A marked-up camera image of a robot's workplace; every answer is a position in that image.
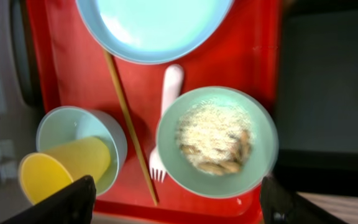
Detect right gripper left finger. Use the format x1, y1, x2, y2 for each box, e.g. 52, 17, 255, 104
2, 175, 96, 224

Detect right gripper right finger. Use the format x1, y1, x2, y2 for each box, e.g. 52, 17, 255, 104
260, 176, 346, 224

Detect yellow plastic cup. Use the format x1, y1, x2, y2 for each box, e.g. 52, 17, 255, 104
19, 136, 111, 205

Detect light blue bowl with cup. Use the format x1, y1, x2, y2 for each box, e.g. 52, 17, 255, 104
36, 106, 127, 196

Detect light blue bowl with rice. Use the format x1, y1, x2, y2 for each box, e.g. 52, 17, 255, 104
156, 86, 279, 199

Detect rice and peanut shells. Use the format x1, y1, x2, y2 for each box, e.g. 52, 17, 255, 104
175, 101, 252, 175

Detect wooden chopstick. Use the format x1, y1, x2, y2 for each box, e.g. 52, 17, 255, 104
103, 50, 158, 206

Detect white plastic fork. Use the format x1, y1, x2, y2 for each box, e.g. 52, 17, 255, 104
149, 64, 184, 182

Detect light blue round plate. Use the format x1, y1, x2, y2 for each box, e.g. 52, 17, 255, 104
76, 0, 234, 65

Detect black food waste tray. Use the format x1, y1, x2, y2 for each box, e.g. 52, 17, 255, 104
273, 0, 358, 197

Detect grey plastic dishwasher rack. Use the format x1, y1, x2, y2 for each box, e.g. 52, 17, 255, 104
0, 0, 44, 198

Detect red plastic serving tray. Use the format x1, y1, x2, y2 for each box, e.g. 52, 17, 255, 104
26, 0, 281, 223

